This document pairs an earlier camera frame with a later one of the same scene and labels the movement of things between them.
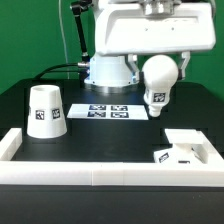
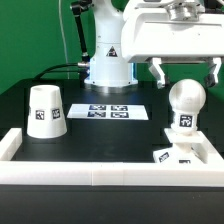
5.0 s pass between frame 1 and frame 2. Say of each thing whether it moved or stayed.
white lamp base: stayed
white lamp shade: stayed
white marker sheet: stayed
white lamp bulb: moved
